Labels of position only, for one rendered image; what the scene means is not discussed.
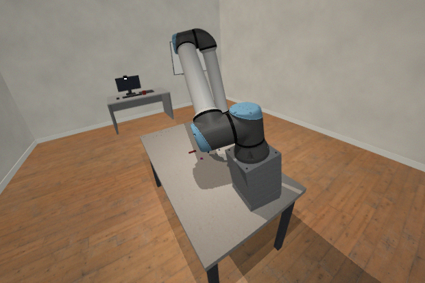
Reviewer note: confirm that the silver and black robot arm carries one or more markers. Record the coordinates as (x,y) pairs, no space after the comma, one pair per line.
(215,126)

